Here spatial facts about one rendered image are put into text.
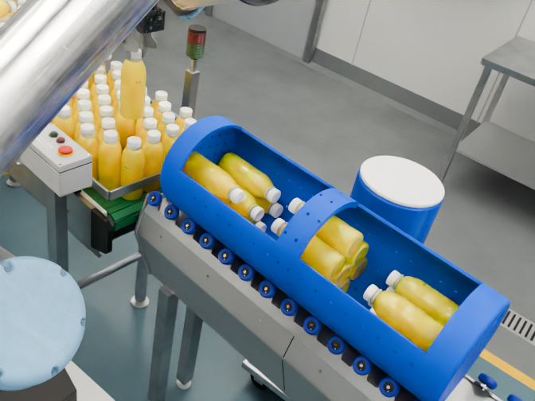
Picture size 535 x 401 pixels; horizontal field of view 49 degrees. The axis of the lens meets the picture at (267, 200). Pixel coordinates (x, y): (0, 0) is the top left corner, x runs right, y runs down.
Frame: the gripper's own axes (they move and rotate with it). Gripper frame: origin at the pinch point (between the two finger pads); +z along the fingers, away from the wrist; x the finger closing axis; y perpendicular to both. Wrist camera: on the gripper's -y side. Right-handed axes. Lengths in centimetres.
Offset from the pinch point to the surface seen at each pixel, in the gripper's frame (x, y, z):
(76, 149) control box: -19.7, 3.0, 23.0
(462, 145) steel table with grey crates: 256, 17, 102
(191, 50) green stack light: 39.3, -18.8, 13.8
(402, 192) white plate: 55, 65, 29
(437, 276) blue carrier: 19, 94, 21
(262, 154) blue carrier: 18.9, 35.3, 19.4
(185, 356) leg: 11, 26, 113
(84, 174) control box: -20.2, 7.5, 28.3
